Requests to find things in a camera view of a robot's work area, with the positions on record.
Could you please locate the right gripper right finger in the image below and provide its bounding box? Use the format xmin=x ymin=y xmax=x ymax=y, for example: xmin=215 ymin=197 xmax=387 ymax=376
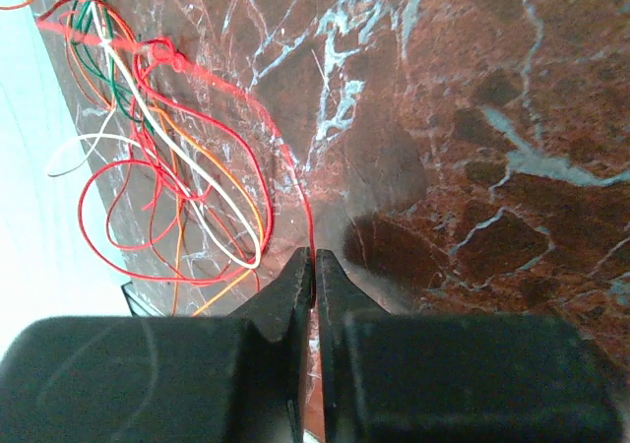
xmin=315 ymin=250 xmax=621 ymax=442

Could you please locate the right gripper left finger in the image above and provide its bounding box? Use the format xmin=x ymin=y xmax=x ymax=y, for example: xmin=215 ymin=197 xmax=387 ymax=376
xmin=1 ymin=248 xmax=311 ymax=442

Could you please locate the white wire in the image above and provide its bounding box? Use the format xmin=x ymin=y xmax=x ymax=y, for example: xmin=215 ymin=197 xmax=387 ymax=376
xmin=46 ymin=0 xmax=263 ymax=270

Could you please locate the red wire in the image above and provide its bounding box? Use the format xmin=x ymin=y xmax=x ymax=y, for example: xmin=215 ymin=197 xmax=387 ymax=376
xmin=36 ymin=0 xmax=316 ymax=311

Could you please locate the green wire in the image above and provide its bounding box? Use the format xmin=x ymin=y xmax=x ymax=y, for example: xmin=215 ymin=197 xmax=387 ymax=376
xmin=68 ymin=0 xmax=157 ymax=134

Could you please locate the orange wire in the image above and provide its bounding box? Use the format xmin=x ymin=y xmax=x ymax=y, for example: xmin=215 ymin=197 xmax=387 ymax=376
xmin=0 ymin=0 xmax=265 ymax=317

